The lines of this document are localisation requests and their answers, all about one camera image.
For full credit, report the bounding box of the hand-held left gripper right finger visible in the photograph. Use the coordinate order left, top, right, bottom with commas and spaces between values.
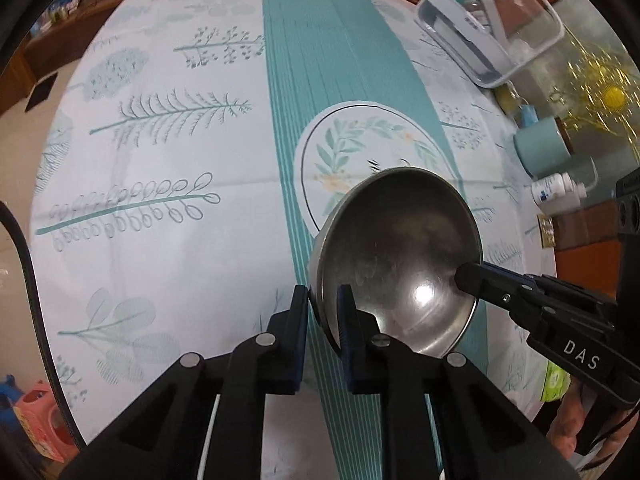
336, 285, 581, 480

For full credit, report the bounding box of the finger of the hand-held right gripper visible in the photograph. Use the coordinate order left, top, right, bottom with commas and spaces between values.
452, 260, 620, 333

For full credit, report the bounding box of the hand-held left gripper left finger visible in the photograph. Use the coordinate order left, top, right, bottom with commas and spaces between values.
60, 285, 310, 480

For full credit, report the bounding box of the stainless steel bowl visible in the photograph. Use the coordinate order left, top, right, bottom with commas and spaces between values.
307, 166, 484, 359

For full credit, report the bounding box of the person's right hand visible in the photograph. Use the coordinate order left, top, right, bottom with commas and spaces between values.
546, 385, 640, 472

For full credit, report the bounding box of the green and white packet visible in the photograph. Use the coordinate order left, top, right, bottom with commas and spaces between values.
540, 360, 572, 404

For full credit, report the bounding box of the gold blister pack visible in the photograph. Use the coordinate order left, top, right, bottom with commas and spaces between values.
537, 214, 557, 249

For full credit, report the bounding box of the white pill bottle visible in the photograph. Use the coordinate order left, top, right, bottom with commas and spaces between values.
530, 172, 572, 213

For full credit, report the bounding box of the translucent plastic cup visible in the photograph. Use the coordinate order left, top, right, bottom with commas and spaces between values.
564, 157, 600, 206

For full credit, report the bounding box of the teal cup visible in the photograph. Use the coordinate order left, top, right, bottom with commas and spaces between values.
514, 116, 574, 179

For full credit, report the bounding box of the leaf print tablecloth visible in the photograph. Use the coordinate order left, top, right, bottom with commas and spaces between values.
30, 0, 571, 480

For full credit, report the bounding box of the clear plastic storage box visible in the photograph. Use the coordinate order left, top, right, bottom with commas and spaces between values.
416, 0, 565, 90

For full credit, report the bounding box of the pink plastic stool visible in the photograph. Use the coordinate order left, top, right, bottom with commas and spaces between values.
12, 380, 79, 464

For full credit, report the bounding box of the gold wire ornament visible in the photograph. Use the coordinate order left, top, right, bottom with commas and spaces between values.
550, 35, 640, 153

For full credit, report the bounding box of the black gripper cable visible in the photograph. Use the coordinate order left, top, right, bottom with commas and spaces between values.
0, 200, 90, 450

